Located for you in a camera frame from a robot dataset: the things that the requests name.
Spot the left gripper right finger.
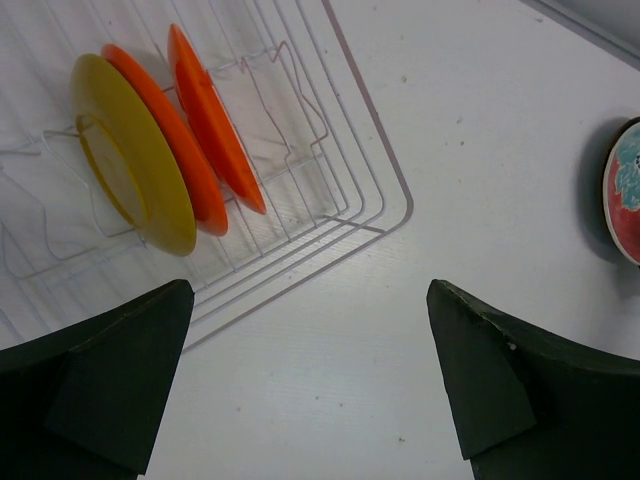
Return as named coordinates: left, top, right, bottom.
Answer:
left=426, top=279, right=639, bottom=479

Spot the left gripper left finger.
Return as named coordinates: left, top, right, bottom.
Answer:
left=1, top=279, right=194, bottom=479

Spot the orange plate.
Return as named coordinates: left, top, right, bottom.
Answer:
left=101, top=44, right=229, bottom=236
left=167, top=23, right=267, bottom=215

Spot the teal red patterned plate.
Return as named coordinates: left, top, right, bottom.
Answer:
left=601, top=117, right=639, bottom=266

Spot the yellow patterned plate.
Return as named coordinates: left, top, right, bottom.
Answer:
left=70, top=53, right=197, bottom=257

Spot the white wire dish rack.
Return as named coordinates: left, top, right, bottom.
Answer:
left=1, top=1, right=411, bottom=348

